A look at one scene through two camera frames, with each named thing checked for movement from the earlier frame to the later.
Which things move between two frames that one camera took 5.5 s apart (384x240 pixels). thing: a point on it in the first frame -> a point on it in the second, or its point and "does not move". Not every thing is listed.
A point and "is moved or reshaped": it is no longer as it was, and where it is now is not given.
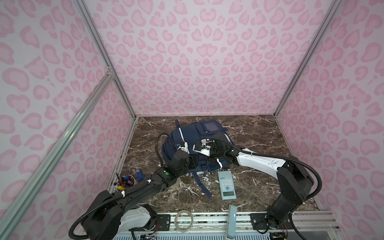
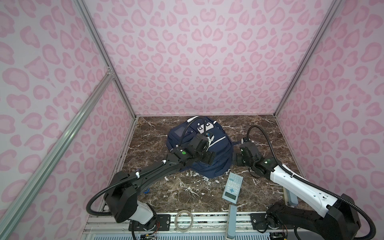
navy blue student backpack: x=208 y=140 is moved or reshaped
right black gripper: x=213 y=145 -> x=238 y=158
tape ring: x=176 y=223 does not move
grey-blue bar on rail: x=232 y=221 does not move
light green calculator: x=227 y=185 is moved or reshaped
